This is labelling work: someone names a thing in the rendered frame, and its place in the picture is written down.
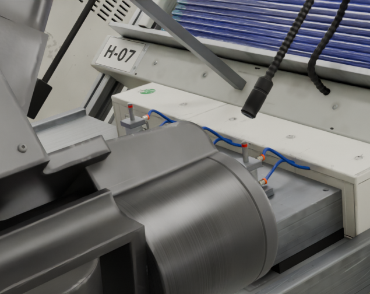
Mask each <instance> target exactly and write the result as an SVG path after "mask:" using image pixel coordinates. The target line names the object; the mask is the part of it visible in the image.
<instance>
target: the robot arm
mask: <svg viewBox="0 0 370 294"><path fill-rule="evenodd" d="M52 3H53V0H0V294H235V293H236V292H238V291H240V290H241V289H243V288H244V287H246V286H248V285H250V284H251V283H253V282H255V281H256V280H258V279H259V278H261V277H262V276H264V275H266V274H267V273H268V272H269V270H270V269H271V267H272V266H273V264H274V261H275V259H276V255H277V250H278V242H279V237H278V230H277V223H276V218H275V215H274V212H273V209H272V206H271V204H270V201H269V199H268V197H267V195H266V193H265V192H264V190H263V188H262V186H261V185H260V184H259V182H258V181H257V179H256V178H255V177H254V176H253V174H252V173H251V172H250V171H249V170H248V169H247V168H246V167H245V166H244V165H242V164H241V163H240V162H239V161H237V160H236V159H234V158H233V157H231V156H228V155H226V154H225V153H221V152H219V151H218V150H217V149H216V147H215V145H214V143H213V142H212V140H211V139H210V137H209V136H208V134H207V133H206V131H205V130H204V129H203V128H202V127H200V126H199V125H197V124H195V123H194V122H191V121H177V122H174V123H171V124H169V123H165V124H163V125H162V126H159V127H155V128H151V129H147V130H144V131H139V132H136V133H132V134H128V135H124V136H120V137H117V138H113V139H109V140H106V141H105V139H104V138H103V136H102V135H98V136H95V137H92V138H90V139H87V140H84V141H82V142H78V143H75V144H73V145H70V146H67V147H64V148H62V149H58V150H55V151H53V152H50V153H46V151H45V149H44V147H43V145H42V143H41V142H40V140H39V138H38V136H37V134H36V132H35V131H34V129H33V127H32V125H31V124H30V121H29V120H28V118H27V113H28V110H29V106H30V102H31V98H32V95H33V92H34V87H35V85H36V81H37V77H38V73H39V70H40V66H41V62H42V59H43V55H44V51H45V48H46V45H47V41H48V37H49V35H48V34H46V33H44V32H45V28H46V25H47V21H48V17H49V14H50V10H51V7H52Z"/></svg>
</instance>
